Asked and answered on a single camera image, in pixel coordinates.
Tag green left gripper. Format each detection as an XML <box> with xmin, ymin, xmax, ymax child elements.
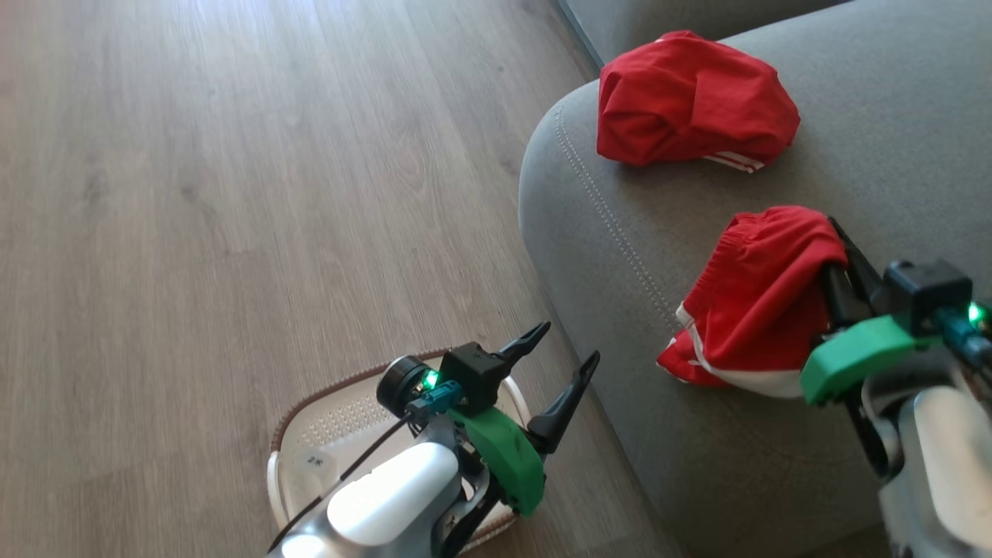
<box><xmin>377</xmin><ymin>322</ymin><xmax>601</xmax><ymax>518</ymax></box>

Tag red shirt thin white stripes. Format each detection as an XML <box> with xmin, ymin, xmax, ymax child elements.
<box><xmin>596</xmin><ymin>30</ymin><xmax>801</xmax><ymax>174</ymax></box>

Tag grey fabric sofa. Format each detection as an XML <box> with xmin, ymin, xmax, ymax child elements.
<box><xmin>518</xmin><ymin>0</ymin><xmax>992</xmax><ymax>558</ymax></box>

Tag red shorts wide white stripe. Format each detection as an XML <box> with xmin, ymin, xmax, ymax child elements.
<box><xmin>656</xmin><ymin>205</ymin><xmax>849</xmax><ymax>399</ymax></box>

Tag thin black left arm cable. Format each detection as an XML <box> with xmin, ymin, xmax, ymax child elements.
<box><xmin>267</xmin><ymin>380</ymin><xmax>464</xmax><ymax>556</ymax></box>

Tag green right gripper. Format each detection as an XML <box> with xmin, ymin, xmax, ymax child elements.
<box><xmin>799</xmin><ymin>216</ymin><xmax>945</xmax><ymax>408</ymax></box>

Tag white plastic laundry basket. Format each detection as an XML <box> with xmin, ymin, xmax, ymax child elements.
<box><xmin>267</xmin><ymin>346</ymin><xmax>532</xmax><ymax>556</ymax></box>

